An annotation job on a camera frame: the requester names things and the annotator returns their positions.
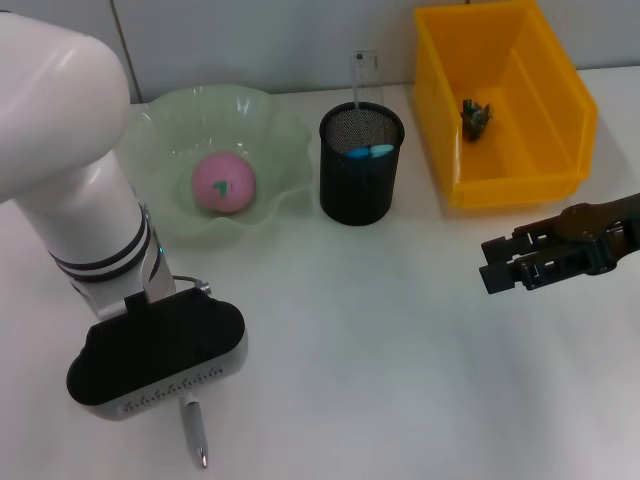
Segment green plastic wrapper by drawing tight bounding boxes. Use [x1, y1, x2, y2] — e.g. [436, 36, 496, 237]
[460, 97, 496, 142]

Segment silver ballpoint pen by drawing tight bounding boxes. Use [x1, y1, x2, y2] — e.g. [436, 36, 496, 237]
[178, 394, 210, 470]

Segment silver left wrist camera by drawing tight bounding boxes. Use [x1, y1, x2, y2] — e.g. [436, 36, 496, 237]
[66, 287, 250, 424]

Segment yellow plastic storage bin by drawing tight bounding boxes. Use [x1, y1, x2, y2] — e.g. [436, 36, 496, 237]
[412, 0, 599, 210]

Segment black mesh cup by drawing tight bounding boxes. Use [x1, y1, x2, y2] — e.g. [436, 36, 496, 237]
[318, 101, 407, 228]

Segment transparent plastic ruler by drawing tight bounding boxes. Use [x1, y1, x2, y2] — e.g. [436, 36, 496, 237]
[347, 49, 387, 112]

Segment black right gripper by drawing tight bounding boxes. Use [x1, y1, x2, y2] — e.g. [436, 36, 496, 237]
[478, 192, 640, 296]

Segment pink peach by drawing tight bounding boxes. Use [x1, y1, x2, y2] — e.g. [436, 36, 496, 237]
[191, 151, 259, 217]

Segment blue scissors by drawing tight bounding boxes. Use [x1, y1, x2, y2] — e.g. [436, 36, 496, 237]
[345, 143, 394, 161]

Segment left gripper cable with connector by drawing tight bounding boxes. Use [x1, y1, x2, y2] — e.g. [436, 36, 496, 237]
[172, 272, 214, 297]

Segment green glass fruit plate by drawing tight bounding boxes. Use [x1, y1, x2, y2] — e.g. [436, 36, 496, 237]
[117, 84, 314, 250]

